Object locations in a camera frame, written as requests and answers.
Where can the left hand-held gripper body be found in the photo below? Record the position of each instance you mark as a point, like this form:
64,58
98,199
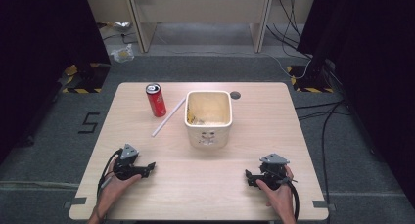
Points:
125,167

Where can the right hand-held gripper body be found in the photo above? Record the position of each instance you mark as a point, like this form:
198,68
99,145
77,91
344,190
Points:
273,173

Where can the person's left hand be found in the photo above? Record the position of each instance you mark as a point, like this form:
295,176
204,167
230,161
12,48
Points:
112,189

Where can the person's right hand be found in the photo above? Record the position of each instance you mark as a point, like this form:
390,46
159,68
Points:
283,199

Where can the white straw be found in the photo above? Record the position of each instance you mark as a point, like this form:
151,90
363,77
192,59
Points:
168,117

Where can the grey tape strip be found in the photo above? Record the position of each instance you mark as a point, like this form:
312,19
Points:
321,204
76,201

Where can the cream plastic bin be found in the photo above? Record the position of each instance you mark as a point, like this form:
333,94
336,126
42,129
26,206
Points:
208,134

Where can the red soda can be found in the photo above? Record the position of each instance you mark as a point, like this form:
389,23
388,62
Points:
157,103

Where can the dark round table cap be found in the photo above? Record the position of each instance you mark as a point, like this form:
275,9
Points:
235,95

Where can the stand base with hazard tape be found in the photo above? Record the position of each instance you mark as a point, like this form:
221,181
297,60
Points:
88,80
310,83

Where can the clear plastic bag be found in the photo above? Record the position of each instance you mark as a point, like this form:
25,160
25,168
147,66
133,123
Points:
123,54

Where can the black curtain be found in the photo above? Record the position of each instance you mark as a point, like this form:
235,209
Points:
375,70
42,54

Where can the crumpled foil bag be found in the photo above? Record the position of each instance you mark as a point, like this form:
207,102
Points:
120,26

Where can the light wooden desk frame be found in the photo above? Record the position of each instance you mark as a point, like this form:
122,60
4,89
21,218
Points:
202,8

